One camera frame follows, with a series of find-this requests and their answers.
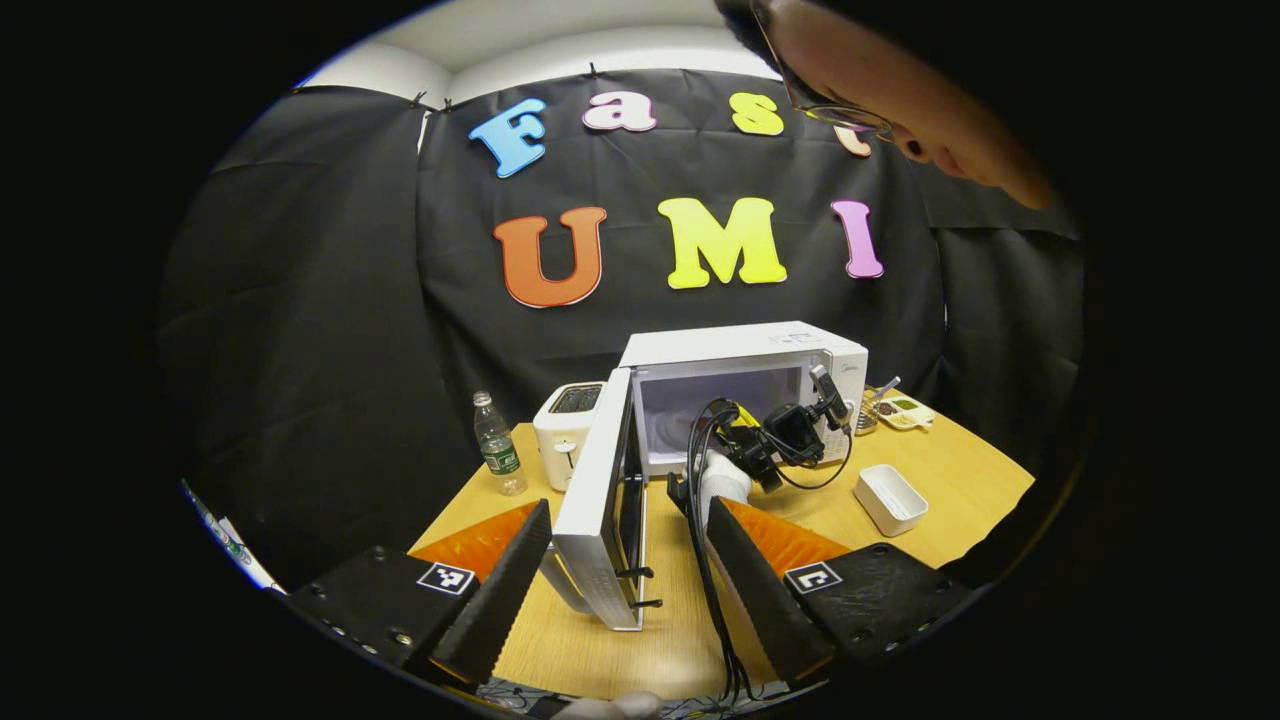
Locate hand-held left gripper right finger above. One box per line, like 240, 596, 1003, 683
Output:
704, 496, 979, 689

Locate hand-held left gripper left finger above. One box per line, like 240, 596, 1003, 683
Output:
284, 497, 554, 691

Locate white microwave oven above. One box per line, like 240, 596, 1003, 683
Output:
540, 320, 870, 634

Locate white divided spice dish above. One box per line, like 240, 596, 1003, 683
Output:
874, 394, 937, 432

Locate white rectangular plastic tray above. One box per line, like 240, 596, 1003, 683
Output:
852, 463, 930, 539

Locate clear plastic water bottle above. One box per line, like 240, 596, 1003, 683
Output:
472, 390, 530, 498

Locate white toaster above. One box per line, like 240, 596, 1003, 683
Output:
532, 381, 609, 492

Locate white printed board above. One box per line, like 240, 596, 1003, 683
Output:
180, 478, 287, 594

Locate thin-framed eyeglasses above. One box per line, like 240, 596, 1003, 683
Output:
750, 0, 894, 137

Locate person's head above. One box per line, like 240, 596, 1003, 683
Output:
715, 0, 1058, 211

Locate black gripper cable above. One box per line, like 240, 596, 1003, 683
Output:
665, 398, 761, 706

